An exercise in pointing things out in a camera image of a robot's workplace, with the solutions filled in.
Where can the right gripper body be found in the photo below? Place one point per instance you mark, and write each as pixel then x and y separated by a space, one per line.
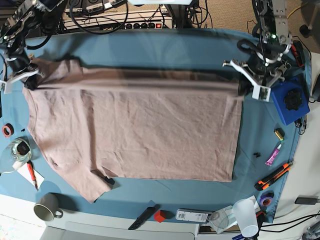
pixel 15 69

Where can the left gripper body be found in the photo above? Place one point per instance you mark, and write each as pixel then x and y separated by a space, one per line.
pixel 262 76

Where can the pink T-shirt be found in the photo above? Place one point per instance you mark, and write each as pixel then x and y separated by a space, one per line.
pixel 94 124

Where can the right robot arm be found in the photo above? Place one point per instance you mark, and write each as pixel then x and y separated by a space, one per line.
pixel 30 15

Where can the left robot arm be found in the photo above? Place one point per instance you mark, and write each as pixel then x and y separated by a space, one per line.
pixel 271 31

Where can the blue table cloth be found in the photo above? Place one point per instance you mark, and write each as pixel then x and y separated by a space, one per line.
pixel 196 50

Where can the blue box with black knob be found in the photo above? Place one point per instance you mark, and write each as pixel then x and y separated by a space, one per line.
pixel 290 100

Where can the red black tool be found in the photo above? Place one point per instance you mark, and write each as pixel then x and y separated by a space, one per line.
pixel 298 53

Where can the red tape roll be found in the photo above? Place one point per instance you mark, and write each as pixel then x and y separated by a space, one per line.
pixel 7 130

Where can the yellow black battery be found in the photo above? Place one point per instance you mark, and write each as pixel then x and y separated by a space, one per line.
pixel 279 133

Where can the small black clip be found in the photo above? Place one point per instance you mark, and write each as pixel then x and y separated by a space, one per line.
pixel 257 154

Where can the purple glue tube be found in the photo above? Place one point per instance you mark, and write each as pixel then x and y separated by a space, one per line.
pixel 273 156

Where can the red pen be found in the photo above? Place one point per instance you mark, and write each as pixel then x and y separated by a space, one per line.
pixel 32 174

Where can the foot pedal labelled start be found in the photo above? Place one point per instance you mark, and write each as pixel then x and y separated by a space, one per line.
pixel 74 4

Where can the white paper note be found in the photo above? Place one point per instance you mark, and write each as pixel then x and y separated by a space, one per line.
pixel 24 172

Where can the foot pedal labelled zero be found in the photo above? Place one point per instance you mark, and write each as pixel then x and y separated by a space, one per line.
pixel 94 5

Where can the orange utility knife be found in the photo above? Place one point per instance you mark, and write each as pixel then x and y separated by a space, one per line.
pixel 269 180

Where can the purple tape roll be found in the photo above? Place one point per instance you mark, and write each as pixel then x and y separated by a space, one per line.
pixel 266 199

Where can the white power strip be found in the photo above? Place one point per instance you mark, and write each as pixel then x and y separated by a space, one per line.
pixel 144 25

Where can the grey ceramic mug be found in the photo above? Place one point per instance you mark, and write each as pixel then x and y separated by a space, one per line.
pixel 47 208

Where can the translucent plastic cup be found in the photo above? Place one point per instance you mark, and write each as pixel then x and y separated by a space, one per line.
pixel 245 215

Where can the black phone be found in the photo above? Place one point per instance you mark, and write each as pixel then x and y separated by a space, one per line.
pixel 306 200

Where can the clear plastic packaging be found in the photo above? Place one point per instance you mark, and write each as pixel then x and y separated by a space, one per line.
pixel 223 219

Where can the white barcode box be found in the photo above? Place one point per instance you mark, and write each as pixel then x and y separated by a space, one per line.
pixel 191 215

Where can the black folding knife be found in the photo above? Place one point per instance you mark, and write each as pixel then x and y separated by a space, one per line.
pixel 148 213

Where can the red cube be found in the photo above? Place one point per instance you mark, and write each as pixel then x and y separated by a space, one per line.
pixel 160 216

